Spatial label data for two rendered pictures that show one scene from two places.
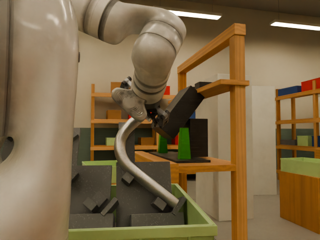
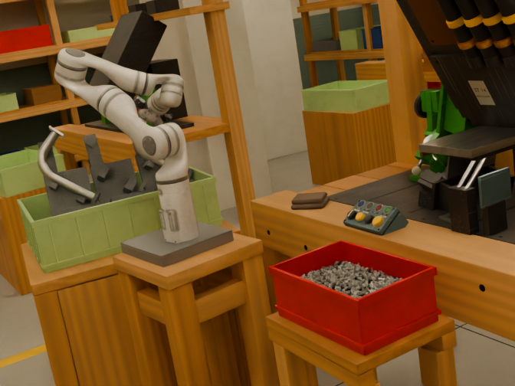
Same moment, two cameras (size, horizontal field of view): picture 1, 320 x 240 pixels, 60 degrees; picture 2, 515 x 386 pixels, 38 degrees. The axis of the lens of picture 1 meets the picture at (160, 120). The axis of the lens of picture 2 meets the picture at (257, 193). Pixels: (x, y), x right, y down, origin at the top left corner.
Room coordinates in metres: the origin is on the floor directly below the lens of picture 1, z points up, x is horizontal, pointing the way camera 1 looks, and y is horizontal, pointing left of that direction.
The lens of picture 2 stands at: (-1.88, 0.41, 1.49)
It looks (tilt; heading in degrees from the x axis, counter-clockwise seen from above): 14 degrees down; 345
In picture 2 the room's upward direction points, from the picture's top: 9 degrees counter-clockwise
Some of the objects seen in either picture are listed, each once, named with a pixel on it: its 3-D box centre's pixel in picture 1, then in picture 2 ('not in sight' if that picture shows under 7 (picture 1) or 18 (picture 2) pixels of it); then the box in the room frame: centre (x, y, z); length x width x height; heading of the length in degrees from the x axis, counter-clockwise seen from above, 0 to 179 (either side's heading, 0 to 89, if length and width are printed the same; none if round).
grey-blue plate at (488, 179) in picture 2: not in sight; (496, 201); (-0.45, -0.54, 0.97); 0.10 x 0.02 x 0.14; 103
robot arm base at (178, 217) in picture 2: not in sight; (178, 208); (0.16, 0.10, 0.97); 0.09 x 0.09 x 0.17; 27
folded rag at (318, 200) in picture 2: not in sight; (309, 201); (0.11, -0.28, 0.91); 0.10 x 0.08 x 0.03; 52
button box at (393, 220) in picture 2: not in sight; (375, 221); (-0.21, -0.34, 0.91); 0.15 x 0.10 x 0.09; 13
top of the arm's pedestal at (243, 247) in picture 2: not in sight; (186, 254); (0.16, 0.10, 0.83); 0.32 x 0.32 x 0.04; 20
